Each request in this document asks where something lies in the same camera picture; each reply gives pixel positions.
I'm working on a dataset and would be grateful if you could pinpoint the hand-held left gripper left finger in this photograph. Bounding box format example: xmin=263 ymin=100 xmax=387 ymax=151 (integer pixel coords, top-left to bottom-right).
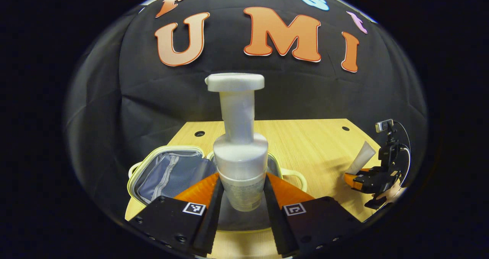
xmin=128 ymin=172 xmax=225 ymax=257

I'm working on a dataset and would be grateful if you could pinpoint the white squeeze tube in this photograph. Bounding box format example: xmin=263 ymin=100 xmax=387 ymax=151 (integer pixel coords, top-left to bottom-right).
xmin=345 ymin=141 xmax=377 ymax=175

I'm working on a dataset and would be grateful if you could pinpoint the white pump bottle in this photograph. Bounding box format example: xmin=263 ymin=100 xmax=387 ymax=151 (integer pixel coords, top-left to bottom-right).
xmin=205 ymin=73 xmax=269 ymax=212

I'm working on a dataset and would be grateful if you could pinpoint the black backdrop cloth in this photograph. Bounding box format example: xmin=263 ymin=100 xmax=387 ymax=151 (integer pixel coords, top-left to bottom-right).
xmin=63 ymin=0 xmax=427 ymax=217

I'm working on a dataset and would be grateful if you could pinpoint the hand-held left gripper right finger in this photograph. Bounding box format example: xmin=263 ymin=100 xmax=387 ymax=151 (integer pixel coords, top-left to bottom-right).
xmin=264 ymin=172 xmax=363 ymax=258

